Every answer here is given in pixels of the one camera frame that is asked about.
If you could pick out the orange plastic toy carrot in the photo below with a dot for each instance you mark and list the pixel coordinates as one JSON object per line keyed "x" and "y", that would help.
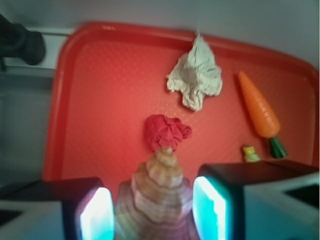
{"x": 262, "y": 115}

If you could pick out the crumpled red paper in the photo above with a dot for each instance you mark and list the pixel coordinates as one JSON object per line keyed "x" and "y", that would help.
{"x": 162, "y": 131}

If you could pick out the tan spiral seashell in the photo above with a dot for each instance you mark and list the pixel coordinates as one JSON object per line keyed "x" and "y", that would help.
{"x": 156, "y": 203}

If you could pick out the black clamp knob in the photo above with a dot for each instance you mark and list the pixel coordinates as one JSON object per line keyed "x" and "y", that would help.
{"x": 18, "y": 42}

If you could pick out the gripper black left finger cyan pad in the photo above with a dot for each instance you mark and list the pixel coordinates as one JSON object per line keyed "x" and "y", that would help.
{"x": 70, "y": 209}

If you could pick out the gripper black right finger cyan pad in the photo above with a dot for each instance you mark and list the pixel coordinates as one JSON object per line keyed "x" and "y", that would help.
{"x": 266, "y": 200}

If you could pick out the crumpled white paper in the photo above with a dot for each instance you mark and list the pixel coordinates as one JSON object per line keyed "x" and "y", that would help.
{"x": 196, "y": 75}

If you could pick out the red plastic tray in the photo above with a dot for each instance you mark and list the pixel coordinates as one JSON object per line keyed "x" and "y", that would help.
{"x": 111, "y": 77}

